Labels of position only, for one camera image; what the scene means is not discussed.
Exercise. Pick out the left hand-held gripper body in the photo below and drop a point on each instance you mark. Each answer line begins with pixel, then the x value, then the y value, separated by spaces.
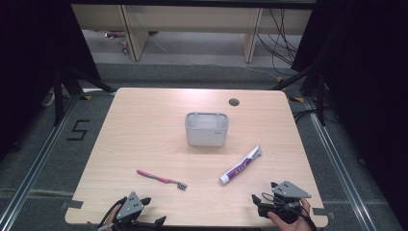
pixel 130 205

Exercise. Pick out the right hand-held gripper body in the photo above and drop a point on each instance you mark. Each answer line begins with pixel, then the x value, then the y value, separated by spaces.
pixel 287 200

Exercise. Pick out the pink toothbrush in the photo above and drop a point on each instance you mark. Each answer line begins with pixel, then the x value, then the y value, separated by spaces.
pixel 160 179

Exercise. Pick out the white purple toothpaste tube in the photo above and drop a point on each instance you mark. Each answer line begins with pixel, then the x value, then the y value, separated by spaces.
pixel 239 166

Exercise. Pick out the grey plastic holder box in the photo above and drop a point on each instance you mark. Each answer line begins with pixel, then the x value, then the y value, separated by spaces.
pixel 205 134

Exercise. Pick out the person's left hand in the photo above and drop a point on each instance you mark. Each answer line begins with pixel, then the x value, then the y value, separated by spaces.
pixel 110 218

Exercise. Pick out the person's right hand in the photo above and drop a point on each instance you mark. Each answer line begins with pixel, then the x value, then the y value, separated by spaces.
pixel 290 226

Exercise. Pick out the black metal stand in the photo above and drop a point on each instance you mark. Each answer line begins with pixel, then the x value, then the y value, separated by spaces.
pixel 316 93
pixel 64 89

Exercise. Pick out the black curtain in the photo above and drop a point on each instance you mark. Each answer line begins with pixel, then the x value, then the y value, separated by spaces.
pixel 29 64
pixel 369 80

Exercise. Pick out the small bottle on floor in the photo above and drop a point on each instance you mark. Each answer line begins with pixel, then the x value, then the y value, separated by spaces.
pixel 124 46

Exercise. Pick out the pink thing on floor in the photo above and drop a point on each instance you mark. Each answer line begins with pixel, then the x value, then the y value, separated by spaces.
pixel 114 34

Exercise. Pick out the light wooden desk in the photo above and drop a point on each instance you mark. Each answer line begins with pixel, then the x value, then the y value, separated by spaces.
pixel 192 19

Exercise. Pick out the aluminium floor rail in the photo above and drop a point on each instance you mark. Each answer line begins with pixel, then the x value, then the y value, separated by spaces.
pixel 340 163
pixel 35 163

